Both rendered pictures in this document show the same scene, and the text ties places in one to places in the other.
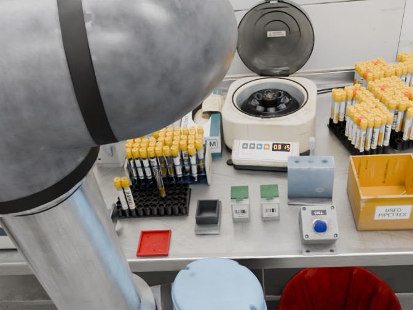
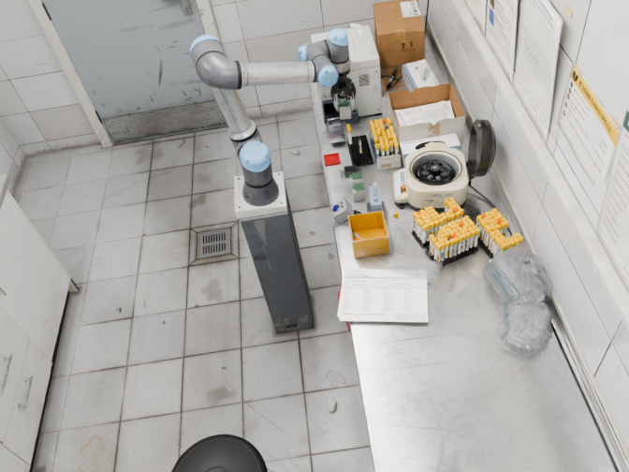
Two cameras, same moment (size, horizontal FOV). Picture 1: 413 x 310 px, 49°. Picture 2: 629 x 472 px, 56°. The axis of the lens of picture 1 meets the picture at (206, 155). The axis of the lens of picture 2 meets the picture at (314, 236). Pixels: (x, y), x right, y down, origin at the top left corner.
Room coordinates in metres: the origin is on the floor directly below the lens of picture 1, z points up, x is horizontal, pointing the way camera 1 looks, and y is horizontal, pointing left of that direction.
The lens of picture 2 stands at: (0.33, -1.78, 2.60)
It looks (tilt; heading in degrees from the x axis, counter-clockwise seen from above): 49 degrees down; 84
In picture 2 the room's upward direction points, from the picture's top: 11 degrees counter-clockwise
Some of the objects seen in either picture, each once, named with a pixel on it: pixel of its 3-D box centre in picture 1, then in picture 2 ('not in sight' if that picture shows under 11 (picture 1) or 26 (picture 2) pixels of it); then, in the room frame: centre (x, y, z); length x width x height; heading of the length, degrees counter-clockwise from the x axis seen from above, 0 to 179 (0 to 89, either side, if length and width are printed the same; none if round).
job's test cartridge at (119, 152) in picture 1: (112, 148); (344, 110); (0.76, 0.19, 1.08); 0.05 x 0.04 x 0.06; 168
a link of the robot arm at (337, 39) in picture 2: not in sight; (337, 46); (0.75, 0.17, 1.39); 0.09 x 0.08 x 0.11; 4
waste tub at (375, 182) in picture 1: (384, 192); (368, 234); (0.67, -0.37, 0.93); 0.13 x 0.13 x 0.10; 81
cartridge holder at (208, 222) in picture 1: (208, 213); (351, 172); (0.72, 0.02, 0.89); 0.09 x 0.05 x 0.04; 170
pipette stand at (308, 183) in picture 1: (310, 178); (375, 203); (0.75, -0.22, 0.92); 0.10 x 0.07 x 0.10; 77
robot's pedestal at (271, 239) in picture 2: not in sight; (280, 264); (0.33, 0.01, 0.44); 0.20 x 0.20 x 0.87; 82
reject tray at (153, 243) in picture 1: (153, 243); (331, 159); (0.66, 0.14, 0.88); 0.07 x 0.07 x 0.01; 82
